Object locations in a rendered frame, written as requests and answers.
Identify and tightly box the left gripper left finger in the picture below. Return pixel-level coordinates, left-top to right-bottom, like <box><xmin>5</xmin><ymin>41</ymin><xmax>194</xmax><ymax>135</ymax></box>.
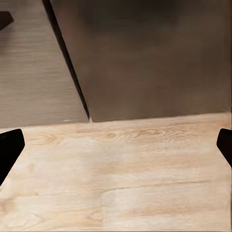
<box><xmin>0</xmin><ymin>129</ymin><xmax>25</xmax><ymax>186</ymax></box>

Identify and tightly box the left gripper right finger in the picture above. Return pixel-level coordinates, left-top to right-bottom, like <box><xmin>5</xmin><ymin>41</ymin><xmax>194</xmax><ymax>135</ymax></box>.
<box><xmin>217</xmin><ymin>129</ymin><xmax>232</xmax><ymax>167</ymax></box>

